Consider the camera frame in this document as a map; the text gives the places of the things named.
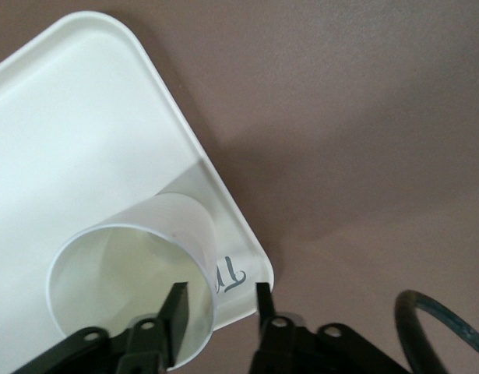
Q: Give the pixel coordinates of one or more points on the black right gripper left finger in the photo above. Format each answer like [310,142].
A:
[177,319]

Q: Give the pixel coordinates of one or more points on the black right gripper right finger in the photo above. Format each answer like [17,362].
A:
[278,343]

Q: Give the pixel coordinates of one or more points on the white plastic cup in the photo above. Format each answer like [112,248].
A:
[126,265]

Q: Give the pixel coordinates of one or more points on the cream tray with bear print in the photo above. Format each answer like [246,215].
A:
[67,136]

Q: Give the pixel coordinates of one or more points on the brown table cover sheet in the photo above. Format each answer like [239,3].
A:
[360,136]

